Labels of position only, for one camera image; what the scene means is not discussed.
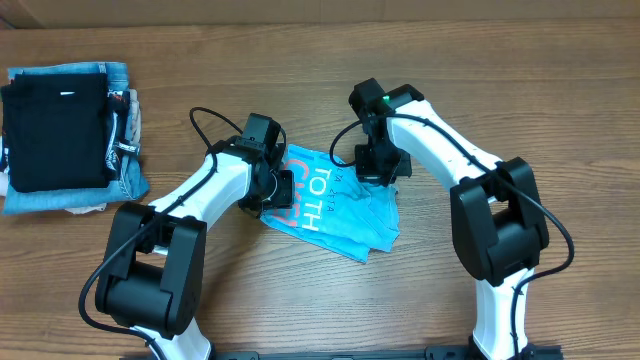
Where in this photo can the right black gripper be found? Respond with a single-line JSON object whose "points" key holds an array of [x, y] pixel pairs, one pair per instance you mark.
{"points": [[367, 175]]}

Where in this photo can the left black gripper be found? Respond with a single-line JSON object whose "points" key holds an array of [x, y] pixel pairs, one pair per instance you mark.
{"points": [[284, 200]]}

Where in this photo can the light blue printed t-shirt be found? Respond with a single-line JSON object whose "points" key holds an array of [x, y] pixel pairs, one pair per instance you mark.
{"points": [[335, 211]]}

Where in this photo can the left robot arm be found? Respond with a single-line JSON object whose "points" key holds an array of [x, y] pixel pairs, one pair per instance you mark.
{"points": [[150, 281]]}

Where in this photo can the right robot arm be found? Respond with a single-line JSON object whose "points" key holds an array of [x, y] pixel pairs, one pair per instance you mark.
{"points": [[497, 232]]}

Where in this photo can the folded blue jeans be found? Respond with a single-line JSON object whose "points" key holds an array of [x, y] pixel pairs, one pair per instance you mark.
{"points": [[117, 80]]}

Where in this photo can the folded black printed garment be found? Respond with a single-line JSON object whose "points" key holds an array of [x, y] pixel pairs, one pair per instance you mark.
{"points": [[123, 130]]}

